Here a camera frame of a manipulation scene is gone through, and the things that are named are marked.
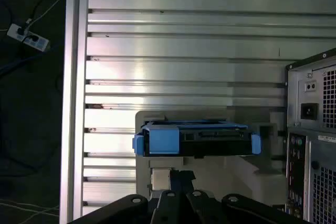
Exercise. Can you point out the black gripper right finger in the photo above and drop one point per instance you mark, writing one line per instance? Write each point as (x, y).
(236, 205)

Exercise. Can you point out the white power strip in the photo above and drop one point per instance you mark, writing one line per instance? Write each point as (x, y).
(15, 32)

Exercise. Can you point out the hard disk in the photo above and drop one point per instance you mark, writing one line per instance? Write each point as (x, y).
(165, 140)

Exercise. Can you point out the black PC case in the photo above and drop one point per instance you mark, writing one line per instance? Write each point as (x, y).
(302, 140)

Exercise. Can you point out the grey parts rack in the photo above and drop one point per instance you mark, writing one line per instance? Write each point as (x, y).
(223, 179)

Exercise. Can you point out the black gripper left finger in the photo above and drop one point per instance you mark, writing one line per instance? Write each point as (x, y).
(136, 205)

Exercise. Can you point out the grey power supply unit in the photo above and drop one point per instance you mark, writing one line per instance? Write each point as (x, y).
(309, 95)

